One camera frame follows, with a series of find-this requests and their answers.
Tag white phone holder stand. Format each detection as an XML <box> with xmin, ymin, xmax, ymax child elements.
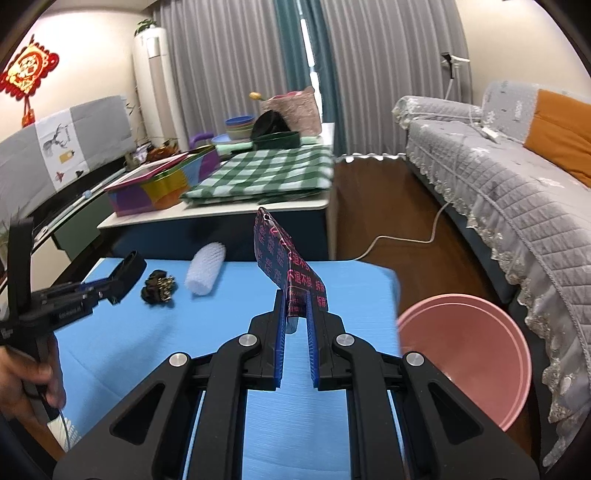
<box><xmin>441</xmin><ymin>52</ymin><xmax>471</xmax><ymax>100</ymax></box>

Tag teal curtain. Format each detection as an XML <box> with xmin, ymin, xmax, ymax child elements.
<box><xmin>273</xmin><ymin>0</ymin><xmax>342</xmax><ymax>158</ymax></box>

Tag light green folded cloth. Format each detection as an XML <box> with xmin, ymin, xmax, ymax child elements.
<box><xmin>215</xmin><ymin>135</ymin><xmax>324</xmax><ymax>154</ymax></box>

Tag blue mat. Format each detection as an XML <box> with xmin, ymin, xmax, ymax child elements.
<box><xmin>58</xmin><ymin>257</ymin><xmax>402</xmax><ymax>480</ymax></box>

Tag person's left hand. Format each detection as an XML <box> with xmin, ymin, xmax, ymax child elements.
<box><xmin>0</xmin><ymin>335</ymin><xmax>66</xmax><ymax>423</ymax></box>

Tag grey quilted sofa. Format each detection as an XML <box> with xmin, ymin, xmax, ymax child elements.
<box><xmin>392</xmin><ymin>80</ymin><xmax>591</xmax><ymax>467</ymax></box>

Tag white rod with blue ball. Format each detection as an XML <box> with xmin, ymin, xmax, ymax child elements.
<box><xmin>32</xmin><ymin>170</ymin><xmax>136</xmax><ymax>223</ymax></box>

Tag grey curtain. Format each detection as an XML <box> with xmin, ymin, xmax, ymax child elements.
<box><xmin>318</xmin><ymin>0</ymin><xmax>474</xmax><ymax>160</ymax></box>
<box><xmin>154</xmin><ymin>0</ymin><xmax>280</xmax><ymax>139</ymax></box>

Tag dark crumpled foil clump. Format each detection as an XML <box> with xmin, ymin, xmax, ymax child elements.
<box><xmin>141</xmin><ymin>269</ymin><xmax>176</xmax><ymax>305</ymax></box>

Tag black hat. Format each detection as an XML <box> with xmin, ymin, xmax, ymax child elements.
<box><xmin>250</xmin><ymin>111</ymin><xmax>291</xmax><ymax>139</ymax></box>

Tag colourful storage box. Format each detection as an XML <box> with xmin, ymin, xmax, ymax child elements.
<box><xmin>104</xmin><ymin>147</ymin><xmax>218</xmax><ymax>217</ymax></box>

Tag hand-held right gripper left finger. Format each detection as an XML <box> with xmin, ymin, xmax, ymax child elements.
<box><xmin>52</xmin><ymin>291</ymin><xmax>288</xmax><ymax>480</ymax></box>

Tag grey covered television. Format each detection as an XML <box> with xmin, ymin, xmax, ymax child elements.
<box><xmin>0</xmin><ymin>95</ymin><xmax>134</xmax><ymax>222</ymax></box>

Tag dark wrapper with pink print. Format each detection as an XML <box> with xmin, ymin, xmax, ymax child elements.
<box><xmin>253</xmin><ymin>208</ymin><xmax>326</xmax><ymax>334</ymax></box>

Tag white standing air conditioner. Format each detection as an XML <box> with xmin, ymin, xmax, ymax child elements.
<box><xmin>133</xmin><ymin>27</ymin><xmax>178</xmax><ymax>148</ymax></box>

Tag white coffee table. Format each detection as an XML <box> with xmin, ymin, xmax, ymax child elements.
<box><xmin>97</xmin><ymin>121</ymin><xmax>338</xmax><ymax>261</ymax></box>

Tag green checked cloth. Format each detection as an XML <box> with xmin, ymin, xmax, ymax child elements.
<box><xmin>180</xmin><ymin>145</ymin><xmax>334</xmax><ymax>206</ymax></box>

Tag purple handle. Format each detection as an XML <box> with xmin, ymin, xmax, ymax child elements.
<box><xmin>187</xmin><ymin>130</ymin><xmax>219</xmax><ymax>181</ymax></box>

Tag stack of coloured bowls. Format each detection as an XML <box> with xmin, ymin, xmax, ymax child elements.
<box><xmin>225</xmin><ymin>115</ymin><xmax>256</xmax><ymax>141</ymax></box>

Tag brown wooden ornament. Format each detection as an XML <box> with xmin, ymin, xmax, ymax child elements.
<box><xmin>145</xmin><ymin>143</ymin><xmax>178</xmax><ymax>163</ymax></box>

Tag orange cushion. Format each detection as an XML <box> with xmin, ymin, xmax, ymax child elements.
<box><xmin>524</xmin><ymin>89</ymin><xmax>591</xmax><ymax>190</ymax></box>

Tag white power cable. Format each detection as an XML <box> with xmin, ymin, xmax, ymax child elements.
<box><xmin>353</xmin><ymin>198</ymin><xmax>451</xmax><ymax>261</ymax></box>

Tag dark television cabinet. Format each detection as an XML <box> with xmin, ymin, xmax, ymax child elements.
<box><xmin>28</xmin><ymin>157</ymin><xmax>139</xmax><ymax>266</ymax></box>

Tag pink plastic bin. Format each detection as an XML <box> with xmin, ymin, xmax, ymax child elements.
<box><xmin>397</xmin><ymin>294</ymin><xmax>533</xmax><ymax>432</ymax></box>

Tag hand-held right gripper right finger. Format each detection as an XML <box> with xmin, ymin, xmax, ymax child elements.
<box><xmin>305</xmin><ymin>293</ymin><xmax>540</xmax><ymax>480</ymax></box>

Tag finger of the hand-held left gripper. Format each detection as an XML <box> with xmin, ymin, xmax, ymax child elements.
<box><xmin>39</xmin><ymin>292</ymin><xmax>106</xmax><ymax>312</ymax></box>
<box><xmin>31</xmin><ymin>276</ymin><xmax>116</xmax><ymax>297</ymax></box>

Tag pink framed board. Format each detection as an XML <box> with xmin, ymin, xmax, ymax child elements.
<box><xmin>104</xmin><ymin>147</ymin><xmax>215</xmax><ymax>191</ymax></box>

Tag pink lace basket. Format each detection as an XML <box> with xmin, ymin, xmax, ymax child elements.
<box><xmin>259</xmin><ymin>87</ymin><xmax>322</xmax><ymax>137</ymax></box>

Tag dark green bowl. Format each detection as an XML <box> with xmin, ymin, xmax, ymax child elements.
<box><xmin>253</xmin><ymin>131</ymin><xmax>302</xmax><ymax>151</ymax></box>

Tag red knot wall decoration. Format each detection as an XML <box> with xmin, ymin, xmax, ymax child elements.
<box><xmin>0</xmin><ymin>34</ymin><xmax>61</xmax><ymax>127</ymax></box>

